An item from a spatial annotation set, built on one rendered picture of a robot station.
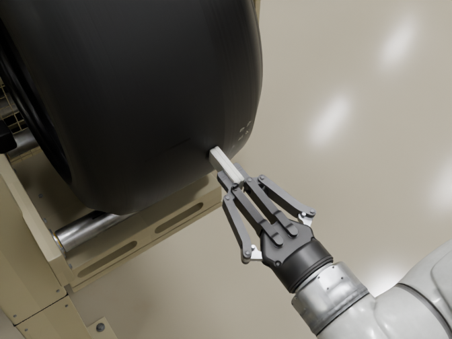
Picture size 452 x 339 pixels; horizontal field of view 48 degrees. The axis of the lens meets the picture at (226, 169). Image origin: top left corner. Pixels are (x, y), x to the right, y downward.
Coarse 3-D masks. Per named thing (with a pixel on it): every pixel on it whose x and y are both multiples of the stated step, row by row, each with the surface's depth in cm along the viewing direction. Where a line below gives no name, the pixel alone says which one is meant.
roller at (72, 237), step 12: (84, 216) 96; (96, 216) 95; (108, 216) 96; (120, 216) 97; (72, 228) 94; (84, 228) 94; (96, 228) 95; (108, 228) 97; (60, 240) 92; (72, 240) 93; (84, 240) 95
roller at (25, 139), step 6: (18, 132) 109; (24, 132) 109; (30, 132) 109; (18, 138) 108; (24, 138) 108; (30, 138) 108; (18, 144) 108; (24, 144) 108; (30, 144) 109; (36, 144) 110; (12, 150) 107; (18, 150) 108; (24, 150) 109; (12, 156) 108
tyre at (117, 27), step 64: (0, 0) 59; (64, 0) 56; (128, 0) 58; (192, 0) 62; (0, 64) 99; (64, 64) 58; (128, 64) 60; (192, 64) 64; (256, 64) 72; (64, 128) 65; (128, 128) 63; (192, 128) 69; (128, 192) 72
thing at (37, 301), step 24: (0, 192) 85; (0, 216) 89; (0, 240) 93; (24, 240) 96; (0, 264) 97; (24, 264) 101; (0, 288) 101; (24, 288) 106; (48, 288) 111; (24, 312) 112; (48, 312) 118; (72, 312) 124; (24, 336) 119; (48, 336) 125; (72, 336) 132
